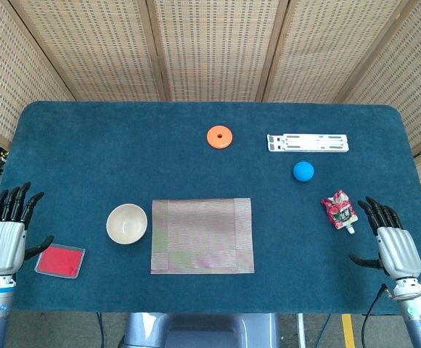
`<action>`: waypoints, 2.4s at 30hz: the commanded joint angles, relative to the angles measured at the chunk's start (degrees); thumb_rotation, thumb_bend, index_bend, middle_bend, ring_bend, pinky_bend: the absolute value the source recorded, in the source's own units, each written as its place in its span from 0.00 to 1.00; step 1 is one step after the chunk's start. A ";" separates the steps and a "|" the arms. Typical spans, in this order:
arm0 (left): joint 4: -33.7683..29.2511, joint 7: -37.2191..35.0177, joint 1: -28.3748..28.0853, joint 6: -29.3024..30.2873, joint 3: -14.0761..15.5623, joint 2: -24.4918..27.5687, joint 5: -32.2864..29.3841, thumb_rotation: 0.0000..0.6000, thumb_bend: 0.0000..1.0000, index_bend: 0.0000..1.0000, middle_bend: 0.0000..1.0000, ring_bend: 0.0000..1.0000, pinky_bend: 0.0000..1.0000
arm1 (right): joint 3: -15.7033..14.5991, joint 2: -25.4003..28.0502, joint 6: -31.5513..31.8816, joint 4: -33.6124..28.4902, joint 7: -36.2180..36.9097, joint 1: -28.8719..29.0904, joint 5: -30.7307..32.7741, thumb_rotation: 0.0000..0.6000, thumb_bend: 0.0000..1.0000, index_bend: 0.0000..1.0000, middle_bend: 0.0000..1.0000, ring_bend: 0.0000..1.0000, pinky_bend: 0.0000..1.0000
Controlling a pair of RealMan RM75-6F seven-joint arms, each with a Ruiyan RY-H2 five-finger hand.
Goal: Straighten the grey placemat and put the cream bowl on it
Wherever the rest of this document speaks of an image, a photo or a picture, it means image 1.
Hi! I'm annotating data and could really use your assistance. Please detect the dark blue table cloth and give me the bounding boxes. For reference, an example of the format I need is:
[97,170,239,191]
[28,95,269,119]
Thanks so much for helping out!
[0,100,421,315]

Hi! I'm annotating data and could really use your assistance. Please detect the blue ball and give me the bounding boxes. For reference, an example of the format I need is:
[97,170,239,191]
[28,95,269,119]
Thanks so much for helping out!
[292,161,315,182]

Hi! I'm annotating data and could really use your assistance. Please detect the cream white bowl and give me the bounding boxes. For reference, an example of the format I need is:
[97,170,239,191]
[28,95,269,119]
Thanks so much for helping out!
[105,203,148,245]

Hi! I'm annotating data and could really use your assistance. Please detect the woven bamboo folding screen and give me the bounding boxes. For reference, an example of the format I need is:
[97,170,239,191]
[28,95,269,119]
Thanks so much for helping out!
[0,0,421,251]

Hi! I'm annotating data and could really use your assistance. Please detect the white table leg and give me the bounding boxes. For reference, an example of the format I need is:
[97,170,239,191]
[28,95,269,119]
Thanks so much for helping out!
[296,313,306,348]

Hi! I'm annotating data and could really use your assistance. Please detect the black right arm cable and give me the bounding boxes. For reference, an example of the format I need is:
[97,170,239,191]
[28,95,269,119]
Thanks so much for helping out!
[361,283,395,348]

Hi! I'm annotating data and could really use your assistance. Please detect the white folding stand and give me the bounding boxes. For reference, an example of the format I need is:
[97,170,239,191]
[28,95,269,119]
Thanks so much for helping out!
[266,133,350,153]

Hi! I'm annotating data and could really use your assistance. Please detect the thin blue cable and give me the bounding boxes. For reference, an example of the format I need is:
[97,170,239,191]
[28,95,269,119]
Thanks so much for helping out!
[321,313,333,348]
[96,312,105,348]

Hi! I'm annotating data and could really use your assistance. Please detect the blue-grey robot torso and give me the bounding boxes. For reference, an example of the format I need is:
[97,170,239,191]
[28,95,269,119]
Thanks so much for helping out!
[118,312,280,348]

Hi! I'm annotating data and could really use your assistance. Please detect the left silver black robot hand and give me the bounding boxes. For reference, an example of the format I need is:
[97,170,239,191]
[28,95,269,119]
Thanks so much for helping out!
[0,181,54,278]

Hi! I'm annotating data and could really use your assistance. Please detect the red snack pouch with spout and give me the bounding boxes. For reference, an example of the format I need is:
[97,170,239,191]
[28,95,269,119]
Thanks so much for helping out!
[320,188,359,236]

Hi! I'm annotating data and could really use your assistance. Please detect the orange disc with hole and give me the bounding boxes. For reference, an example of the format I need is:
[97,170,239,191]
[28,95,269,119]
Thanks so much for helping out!
[206,125,234,149]

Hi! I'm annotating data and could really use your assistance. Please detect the red pad in clear case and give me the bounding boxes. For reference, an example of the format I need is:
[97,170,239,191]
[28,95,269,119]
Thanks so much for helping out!
[34,243,86,279]

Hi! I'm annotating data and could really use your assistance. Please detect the beige woven placemat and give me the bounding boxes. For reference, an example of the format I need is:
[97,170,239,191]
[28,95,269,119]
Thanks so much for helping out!
[150,197,256,276]

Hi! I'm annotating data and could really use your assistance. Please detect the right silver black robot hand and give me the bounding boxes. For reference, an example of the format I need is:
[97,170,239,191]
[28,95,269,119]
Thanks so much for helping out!
[348,196,421,281]

